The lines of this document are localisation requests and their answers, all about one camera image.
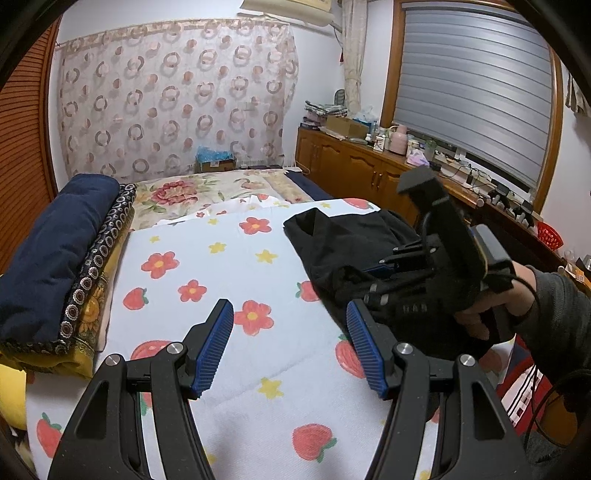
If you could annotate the pink kettle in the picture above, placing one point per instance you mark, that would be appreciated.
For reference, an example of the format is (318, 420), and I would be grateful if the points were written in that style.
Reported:
(398, 141)

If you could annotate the beige wall unit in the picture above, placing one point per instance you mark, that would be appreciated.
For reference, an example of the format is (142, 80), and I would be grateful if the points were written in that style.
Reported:
(286, 9)

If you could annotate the red basket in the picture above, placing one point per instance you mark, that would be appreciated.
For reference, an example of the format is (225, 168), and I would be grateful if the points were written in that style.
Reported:
(549, 235)

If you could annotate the person's right forearm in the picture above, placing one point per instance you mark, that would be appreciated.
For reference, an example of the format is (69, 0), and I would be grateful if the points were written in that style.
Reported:
(558, 323)

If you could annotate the cardboard box with blue cloth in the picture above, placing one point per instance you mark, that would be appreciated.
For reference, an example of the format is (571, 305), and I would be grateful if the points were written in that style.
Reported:
(217, 164)

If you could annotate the stack of folded cloths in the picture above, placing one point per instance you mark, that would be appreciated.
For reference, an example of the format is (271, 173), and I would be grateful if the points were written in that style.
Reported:
(318, 110)

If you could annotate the black garment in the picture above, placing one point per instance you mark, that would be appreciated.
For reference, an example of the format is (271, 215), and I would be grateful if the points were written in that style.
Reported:
(341, 240)

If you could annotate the white strawberry flower blanket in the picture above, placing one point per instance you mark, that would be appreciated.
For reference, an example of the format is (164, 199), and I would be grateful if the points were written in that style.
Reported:
(258, 429)

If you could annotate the wooden slatted door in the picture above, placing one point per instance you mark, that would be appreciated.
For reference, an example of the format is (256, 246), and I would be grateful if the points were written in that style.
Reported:
(23, 138)

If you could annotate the wooden cabinet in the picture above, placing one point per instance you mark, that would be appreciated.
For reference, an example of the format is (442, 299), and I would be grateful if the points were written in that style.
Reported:
(351, 166)

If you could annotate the floral bedsheet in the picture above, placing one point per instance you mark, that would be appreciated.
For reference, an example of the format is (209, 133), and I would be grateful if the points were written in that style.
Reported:
(194, 189)

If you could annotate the grey window blind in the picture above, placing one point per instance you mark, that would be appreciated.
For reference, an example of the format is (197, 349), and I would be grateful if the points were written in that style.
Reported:
(471, 83)

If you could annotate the purple tissue pack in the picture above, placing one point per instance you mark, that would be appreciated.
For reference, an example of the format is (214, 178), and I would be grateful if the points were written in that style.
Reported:
(418, 159)

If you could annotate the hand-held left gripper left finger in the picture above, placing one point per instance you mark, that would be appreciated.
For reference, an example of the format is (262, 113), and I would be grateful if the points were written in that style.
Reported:
(214, 346)

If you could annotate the navy blue folded blanket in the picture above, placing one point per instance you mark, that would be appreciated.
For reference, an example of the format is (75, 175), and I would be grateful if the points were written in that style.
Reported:
(92, 265)

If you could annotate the yellow plush toy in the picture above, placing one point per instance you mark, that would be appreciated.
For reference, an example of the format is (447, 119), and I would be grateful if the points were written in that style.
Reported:
(11, 392)

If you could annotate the open cardboard box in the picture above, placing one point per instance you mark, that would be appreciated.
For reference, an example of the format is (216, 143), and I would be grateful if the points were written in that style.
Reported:
(344, 125)

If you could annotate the navy mattress cover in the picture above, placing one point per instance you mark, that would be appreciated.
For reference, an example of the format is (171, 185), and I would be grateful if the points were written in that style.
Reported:
(309, 189)

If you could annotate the red striped cloth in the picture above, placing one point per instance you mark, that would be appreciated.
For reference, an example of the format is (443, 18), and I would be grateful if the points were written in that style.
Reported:
(519, 397)

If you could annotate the wooden window frame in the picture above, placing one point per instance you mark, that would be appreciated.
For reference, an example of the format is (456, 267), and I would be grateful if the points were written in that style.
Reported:
(390, 69)

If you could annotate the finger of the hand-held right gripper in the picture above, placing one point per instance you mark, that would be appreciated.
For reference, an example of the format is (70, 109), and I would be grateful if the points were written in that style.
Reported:
(392, 297)
(381, 270)

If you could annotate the person's right hand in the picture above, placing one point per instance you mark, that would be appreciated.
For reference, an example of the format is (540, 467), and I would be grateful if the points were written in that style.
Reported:
(475, 321)

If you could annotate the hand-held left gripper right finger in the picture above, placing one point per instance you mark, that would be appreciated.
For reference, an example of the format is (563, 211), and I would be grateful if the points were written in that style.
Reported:
(364, 346)

